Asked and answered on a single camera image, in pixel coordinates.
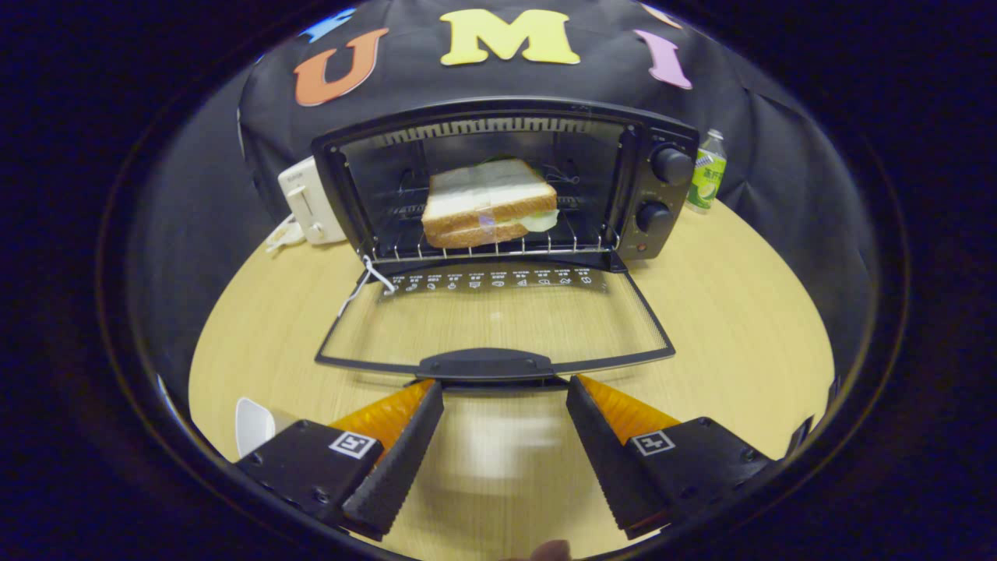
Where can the white pop-up toaster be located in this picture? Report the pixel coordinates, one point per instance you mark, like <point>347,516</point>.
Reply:
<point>308,199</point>

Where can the black backdrop cloth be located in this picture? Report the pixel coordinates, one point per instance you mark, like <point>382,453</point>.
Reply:
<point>740,101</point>

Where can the small white plate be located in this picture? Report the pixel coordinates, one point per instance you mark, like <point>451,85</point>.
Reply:
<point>253,425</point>

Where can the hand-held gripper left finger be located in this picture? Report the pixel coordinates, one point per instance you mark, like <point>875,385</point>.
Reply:
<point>393,467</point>

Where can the black toaster oven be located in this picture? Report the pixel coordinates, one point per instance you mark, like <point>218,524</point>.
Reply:
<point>662,195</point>

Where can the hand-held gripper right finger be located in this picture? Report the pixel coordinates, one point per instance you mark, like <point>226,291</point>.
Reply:
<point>611,467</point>

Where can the green label drink bottle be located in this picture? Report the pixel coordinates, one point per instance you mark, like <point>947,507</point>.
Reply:
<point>707,175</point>

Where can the lettuce sandwich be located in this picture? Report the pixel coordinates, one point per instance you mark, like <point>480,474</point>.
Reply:
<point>483,199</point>

